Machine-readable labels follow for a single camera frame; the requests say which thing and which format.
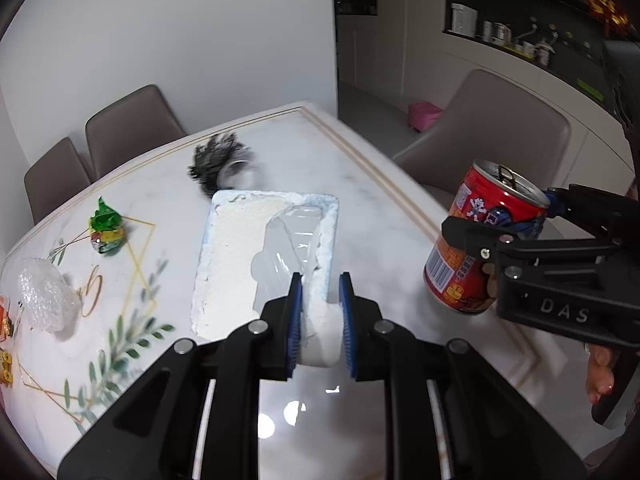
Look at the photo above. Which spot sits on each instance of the person's right hand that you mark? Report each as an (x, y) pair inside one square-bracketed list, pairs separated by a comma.
[(600, 378)]

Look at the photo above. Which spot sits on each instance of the brown chair far left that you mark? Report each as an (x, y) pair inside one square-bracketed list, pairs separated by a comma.
[(54, 179)]

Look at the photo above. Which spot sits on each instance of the green yellow snack wrapper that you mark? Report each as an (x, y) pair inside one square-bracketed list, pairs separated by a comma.
[(107, 230)]

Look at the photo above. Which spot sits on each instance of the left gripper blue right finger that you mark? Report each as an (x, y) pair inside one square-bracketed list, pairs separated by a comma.
[(350, 330)]

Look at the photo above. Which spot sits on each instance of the black shredded paper bundle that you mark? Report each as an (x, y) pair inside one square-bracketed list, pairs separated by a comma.
[(210, 159)]

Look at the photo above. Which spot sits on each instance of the brown chair far right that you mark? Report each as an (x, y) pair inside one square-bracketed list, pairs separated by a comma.
[(130, 127)]

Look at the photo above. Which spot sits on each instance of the red drink can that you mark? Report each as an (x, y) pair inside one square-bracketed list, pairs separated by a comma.
[(494, 204)]

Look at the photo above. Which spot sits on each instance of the white foam tray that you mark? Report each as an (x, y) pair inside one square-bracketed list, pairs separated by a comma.
[(253, 244)]

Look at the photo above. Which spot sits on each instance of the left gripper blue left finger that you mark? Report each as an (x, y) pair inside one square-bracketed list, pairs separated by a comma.
[(294, 303)]

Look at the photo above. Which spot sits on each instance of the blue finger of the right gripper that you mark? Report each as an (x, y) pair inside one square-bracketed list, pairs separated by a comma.
[(475, 239), (550, 204)]

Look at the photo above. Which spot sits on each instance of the pink footstool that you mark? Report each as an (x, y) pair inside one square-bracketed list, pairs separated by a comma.
[(421, 115)]

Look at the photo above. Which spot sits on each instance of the beige dining chair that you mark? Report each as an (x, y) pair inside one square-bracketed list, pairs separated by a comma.
[(488, 118)]

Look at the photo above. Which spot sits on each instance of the crumpled bubble wrap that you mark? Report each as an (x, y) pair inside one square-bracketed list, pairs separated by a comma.
[(49, 302)]

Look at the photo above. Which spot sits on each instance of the brown chair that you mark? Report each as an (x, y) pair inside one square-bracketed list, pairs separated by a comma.
[(54, 179), (130, 127)]

